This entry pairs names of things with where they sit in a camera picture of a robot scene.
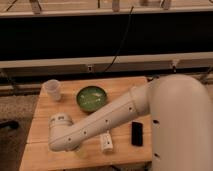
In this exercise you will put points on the clear plastic cup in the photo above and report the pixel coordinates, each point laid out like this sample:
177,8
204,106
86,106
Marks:
52,88

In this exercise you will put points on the black object at left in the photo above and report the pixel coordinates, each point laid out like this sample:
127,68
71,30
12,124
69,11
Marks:
11,124

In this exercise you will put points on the green bowl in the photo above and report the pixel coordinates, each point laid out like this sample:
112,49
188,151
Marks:
91,98

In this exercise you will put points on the white plastic bottle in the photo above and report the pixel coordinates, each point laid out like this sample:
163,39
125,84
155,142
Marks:
106,142

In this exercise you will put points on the black rectangular block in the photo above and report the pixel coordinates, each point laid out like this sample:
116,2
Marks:
137,134

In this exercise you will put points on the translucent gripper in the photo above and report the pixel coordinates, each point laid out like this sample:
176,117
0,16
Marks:
81,152

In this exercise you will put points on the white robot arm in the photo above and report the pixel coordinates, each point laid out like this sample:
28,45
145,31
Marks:
181,113

